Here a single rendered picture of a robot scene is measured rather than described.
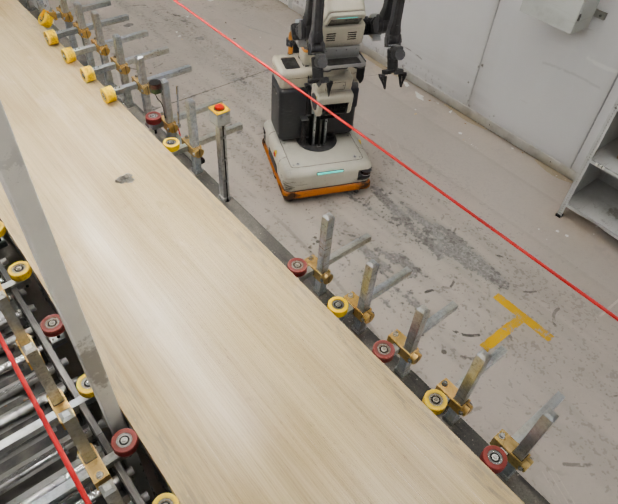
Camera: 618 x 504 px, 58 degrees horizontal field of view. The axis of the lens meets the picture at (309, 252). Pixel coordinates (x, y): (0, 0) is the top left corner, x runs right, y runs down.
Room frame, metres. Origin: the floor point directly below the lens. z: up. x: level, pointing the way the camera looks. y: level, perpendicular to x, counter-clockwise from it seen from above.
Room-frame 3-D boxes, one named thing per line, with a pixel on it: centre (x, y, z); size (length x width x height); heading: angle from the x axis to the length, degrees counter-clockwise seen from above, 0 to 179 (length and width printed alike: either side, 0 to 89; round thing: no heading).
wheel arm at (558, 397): (0.91, -0.78, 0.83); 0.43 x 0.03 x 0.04; 133
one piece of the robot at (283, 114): (3.33, 0.05, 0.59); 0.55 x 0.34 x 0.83; 110
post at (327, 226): (1.55, -0.06, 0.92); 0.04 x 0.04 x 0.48; 43
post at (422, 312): (1.18, -0.40, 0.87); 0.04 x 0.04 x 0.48; 43
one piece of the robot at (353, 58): (2.97, -0.08, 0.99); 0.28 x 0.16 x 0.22; 110
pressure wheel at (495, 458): (0.77, -0.64, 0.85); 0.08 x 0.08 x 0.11
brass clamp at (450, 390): (1.01, -0.56, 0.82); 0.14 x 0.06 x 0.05; 43
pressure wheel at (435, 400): (0.95, -0.47, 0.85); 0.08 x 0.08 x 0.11
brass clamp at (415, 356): (1.20, -0.39, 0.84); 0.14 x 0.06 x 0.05; 43
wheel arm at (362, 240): (1.64, -0.10, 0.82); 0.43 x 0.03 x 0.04; 133
